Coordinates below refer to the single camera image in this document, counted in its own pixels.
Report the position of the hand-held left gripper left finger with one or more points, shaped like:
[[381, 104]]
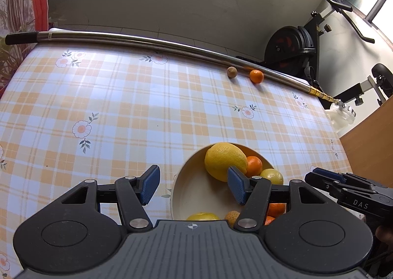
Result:
[[150, 185]]

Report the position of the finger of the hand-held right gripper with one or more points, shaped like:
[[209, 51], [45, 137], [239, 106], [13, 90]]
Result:
[[321, 183], [330, 174]]

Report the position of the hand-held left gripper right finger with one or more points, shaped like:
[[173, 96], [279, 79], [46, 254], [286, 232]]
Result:
[[237, 185]]

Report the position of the small orange tangerine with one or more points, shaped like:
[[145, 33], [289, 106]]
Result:
[[256, 76], [254, 166], [277, 209], [269, 220]]

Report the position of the large yellow grapefruit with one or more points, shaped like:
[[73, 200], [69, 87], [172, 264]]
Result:
[[224, 159]]

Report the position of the small brown round fruit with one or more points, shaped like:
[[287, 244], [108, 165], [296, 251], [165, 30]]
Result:
[[232, 72], [231, 218]]

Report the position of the yellow lemon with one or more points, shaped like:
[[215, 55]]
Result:
[[273, 176], [202, 216]]

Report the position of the cream round bowl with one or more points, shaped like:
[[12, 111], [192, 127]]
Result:
[[193, 190]]

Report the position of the person's right hand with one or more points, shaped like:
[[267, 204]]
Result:
[[385, 233]]

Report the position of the wooden cabinet panel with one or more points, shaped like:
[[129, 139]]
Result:
[[371, 144]]

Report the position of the orange checked floral tablecloth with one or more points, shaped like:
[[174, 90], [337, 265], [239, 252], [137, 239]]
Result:
[[122, 107]]

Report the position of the black exercise bike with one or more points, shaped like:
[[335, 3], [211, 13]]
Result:
[[288, 45]]

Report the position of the telescopic metal pole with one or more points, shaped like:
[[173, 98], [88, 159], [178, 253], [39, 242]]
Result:
[[138, 41]]

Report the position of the printed wall cloth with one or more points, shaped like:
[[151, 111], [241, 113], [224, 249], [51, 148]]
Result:
[[18, 5]]

